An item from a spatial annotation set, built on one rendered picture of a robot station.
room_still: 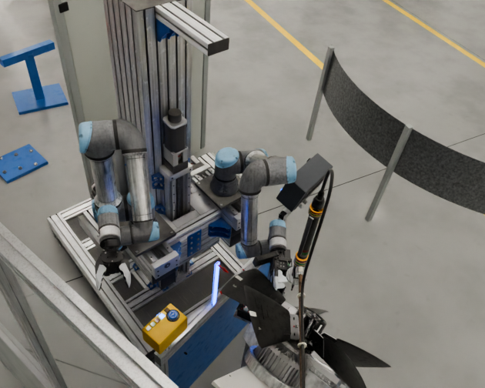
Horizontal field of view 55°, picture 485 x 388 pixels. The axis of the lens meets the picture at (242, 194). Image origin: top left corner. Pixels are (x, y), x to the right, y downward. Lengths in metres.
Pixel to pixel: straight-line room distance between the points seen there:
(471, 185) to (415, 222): 0.81
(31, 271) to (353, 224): 3.18
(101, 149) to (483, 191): 2.51
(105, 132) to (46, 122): 2.92
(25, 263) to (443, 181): 2.92
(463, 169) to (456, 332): 1.11
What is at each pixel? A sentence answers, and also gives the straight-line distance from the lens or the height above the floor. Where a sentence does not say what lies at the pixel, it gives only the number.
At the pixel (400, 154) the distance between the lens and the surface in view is 3.47.
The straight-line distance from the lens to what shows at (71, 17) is 2.79.
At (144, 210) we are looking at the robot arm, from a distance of 1.83.
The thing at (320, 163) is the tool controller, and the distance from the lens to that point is 2.39.
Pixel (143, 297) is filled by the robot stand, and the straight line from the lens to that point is 3.01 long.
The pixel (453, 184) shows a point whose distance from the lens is 3.45.
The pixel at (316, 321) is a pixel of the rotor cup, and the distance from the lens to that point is 1.80.
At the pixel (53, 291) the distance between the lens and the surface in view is 0.91.
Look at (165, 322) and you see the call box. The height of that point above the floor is 1.07.
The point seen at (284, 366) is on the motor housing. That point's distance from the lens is 1.80.
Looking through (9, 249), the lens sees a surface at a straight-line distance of 0.99.
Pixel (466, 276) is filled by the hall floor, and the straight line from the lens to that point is 3.92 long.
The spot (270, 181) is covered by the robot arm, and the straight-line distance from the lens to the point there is 1.92.
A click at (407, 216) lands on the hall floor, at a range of 4.11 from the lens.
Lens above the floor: 2.80
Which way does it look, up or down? 46 degrees down
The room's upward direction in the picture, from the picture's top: 7 degrees clockwise
